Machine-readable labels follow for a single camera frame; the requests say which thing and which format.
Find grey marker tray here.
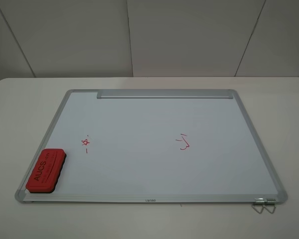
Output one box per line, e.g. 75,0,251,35
97,89,233,99

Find white aluminium-framed whiteboard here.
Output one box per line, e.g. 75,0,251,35
15,89,288,204

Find left metal hanging clip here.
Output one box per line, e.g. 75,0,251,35
252,198,265,214

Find red whiteboard eraser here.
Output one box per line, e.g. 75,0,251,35
25,148,66,194

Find metal hanging clip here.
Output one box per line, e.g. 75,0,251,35
263,199,277,214
252,198,265,214

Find right metal hanging clip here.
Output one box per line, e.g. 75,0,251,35
263,199,277,214

